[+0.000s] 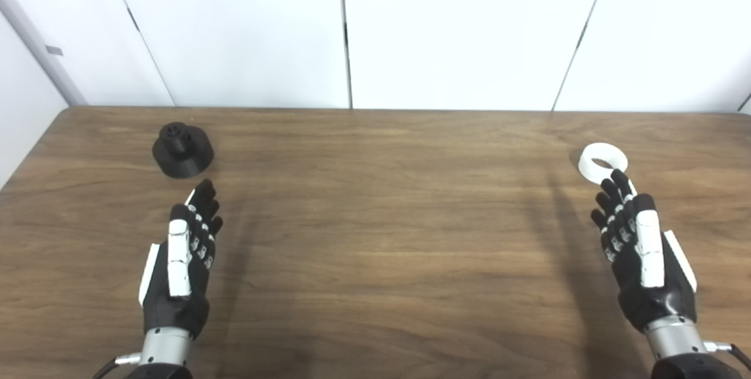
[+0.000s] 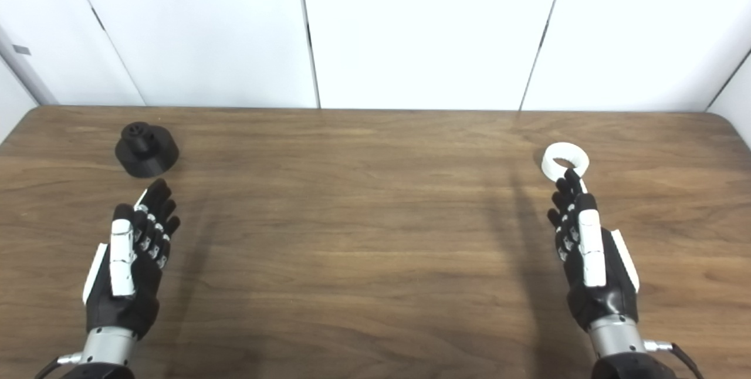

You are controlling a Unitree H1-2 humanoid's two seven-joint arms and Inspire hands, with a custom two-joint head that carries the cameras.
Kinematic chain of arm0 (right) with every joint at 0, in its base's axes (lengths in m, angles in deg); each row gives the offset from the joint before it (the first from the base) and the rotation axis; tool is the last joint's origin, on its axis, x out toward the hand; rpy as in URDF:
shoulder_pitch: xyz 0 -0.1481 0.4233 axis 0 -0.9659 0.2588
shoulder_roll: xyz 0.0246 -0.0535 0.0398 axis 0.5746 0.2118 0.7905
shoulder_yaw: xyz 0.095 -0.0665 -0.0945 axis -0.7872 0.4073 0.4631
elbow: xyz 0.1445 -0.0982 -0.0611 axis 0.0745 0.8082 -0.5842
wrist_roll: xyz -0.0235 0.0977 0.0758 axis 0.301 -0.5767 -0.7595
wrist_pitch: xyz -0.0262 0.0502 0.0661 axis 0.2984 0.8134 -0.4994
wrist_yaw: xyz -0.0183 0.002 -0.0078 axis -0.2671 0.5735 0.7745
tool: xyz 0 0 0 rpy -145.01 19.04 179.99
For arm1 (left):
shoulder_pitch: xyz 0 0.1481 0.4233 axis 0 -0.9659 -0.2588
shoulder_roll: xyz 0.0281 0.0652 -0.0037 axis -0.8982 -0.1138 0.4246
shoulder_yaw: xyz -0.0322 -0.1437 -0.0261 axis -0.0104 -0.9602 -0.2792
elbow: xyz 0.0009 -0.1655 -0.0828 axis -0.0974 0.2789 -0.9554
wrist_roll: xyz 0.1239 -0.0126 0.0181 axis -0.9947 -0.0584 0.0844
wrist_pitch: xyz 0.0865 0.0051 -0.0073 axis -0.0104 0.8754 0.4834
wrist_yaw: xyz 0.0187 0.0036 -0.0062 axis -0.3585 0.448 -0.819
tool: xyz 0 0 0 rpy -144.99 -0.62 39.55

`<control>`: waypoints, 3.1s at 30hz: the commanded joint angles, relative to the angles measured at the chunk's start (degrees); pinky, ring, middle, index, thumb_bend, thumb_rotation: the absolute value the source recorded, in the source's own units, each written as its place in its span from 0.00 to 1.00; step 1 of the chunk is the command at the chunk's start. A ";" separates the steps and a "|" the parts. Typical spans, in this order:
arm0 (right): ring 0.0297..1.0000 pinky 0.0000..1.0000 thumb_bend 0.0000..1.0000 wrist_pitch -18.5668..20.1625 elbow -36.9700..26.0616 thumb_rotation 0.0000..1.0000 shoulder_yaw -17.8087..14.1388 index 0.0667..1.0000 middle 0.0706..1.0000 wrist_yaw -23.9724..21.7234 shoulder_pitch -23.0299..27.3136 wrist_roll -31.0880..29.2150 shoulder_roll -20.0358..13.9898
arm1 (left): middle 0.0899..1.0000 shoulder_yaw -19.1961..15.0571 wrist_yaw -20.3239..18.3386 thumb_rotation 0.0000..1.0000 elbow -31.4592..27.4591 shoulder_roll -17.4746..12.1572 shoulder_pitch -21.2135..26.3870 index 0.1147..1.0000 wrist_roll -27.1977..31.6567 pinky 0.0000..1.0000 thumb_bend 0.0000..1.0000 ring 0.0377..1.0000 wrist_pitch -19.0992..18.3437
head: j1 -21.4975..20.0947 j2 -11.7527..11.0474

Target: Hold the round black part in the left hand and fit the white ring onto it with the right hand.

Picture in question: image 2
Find white toothed plastic ring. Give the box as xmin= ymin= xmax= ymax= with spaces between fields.
xmin=541 ymin=143 xmax=590 ymax=182

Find round black plastic part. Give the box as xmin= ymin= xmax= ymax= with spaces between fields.
xmin=115 ymin=122 xmax=180 ymax=178

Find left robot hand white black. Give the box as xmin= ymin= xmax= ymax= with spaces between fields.
xmin=83 ymin=178 xmax=181 ymax=340

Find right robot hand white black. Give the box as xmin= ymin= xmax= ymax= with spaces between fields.
xmin=547 ymin=169 xmax=640 ymax=333

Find gray corner post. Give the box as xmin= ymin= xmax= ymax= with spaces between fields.
xmin=0 ymin=24 xmax=58 ymax=106

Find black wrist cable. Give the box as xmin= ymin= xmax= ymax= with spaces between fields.
xmin=34 ymin=353 xmax=83 ymax=379
xmin=644 ymin=340 xmax=705 ymax=379

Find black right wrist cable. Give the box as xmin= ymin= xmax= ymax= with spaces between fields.
xmin=644 ymin=340 xmax=705 ymax=379

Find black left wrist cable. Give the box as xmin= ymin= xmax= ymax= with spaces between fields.
xmin=34 ymin=353 xmax=83 ymax=379

